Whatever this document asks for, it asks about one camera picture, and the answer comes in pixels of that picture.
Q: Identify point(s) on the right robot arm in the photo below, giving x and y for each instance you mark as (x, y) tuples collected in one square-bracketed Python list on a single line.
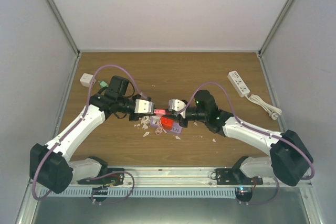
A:
[(287, 158)]

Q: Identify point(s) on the pink cube socket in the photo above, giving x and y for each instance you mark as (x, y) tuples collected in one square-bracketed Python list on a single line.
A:
[(160, 112)]

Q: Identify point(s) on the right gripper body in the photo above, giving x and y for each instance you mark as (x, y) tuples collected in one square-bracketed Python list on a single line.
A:
[(201, 116)]

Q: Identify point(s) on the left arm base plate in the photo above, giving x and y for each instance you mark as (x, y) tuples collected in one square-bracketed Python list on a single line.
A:
[(111, 180)]

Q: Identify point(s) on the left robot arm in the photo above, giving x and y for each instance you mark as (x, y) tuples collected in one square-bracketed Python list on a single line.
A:
[(51, 165)]

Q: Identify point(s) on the purple plug adapter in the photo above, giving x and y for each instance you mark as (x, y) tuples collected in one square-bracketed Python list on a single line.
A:
[(176, 129)]

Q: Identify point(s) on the white USB charger plug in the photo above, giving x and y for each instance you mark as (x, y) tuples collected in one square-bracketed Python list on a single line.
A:
[(155, 120)]

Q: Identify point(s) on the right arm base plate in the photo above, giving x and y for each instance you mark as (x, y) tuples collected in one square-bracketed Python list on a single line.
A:
[(229, 176)]

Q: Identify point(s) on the slotted cable duct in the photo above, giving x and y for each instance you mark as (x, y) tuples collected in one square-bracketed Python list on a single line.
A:
[(149, 192)]

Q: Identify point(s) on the white power strip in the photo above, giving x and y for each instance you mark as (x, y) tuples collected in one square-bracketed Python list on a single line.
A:
[(238, 84)]

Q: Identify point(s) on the green adapter plug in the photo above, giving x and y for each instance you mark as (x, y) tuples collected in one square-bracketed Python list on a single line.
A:
[(103, 84)]

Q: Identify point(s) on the aluminium rail frame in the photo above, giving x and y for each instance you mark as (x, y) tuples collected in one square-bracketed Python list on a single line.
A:
[(271, 203)]

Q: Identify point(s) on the white cube adapter plug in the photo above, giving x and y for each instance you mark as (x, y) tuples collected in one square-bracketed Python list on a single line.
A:
[(87, 80)]

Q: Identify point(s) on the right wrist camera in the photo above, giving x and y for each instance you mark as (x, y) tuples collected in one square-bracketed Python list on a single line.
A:
[(177, 106)]

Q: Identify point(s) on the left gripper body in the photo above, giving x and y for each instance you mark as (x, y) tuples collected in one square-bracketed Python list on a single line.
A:
[(122, 100)]

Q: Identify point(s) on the red plug block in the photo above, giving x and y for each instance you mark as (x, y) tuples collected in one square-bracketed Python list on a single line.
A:
[(166, 123)]

